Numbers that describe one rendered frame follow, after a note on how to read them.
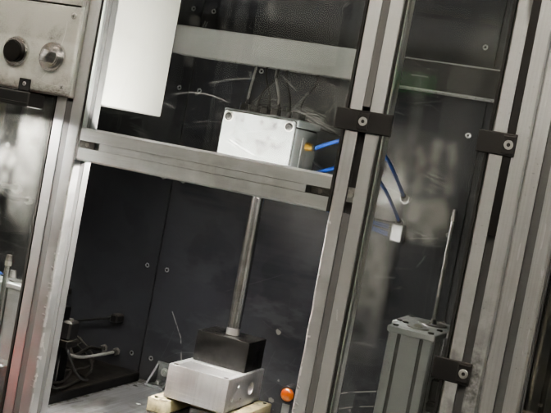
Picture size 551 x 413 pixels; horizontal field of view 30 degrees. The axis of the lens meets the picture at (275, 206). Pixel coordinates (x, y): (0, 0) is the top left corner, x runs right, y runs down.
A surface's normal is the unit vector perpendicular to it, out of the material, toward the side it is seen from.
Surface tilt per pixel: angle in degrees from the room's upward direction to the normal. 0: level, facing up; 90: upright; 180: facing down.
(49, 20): 90
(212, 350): 90
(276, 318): 90
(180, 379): 90
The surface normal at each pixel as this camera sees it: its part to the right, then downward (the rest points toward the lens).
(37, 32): -0.38, -0.02
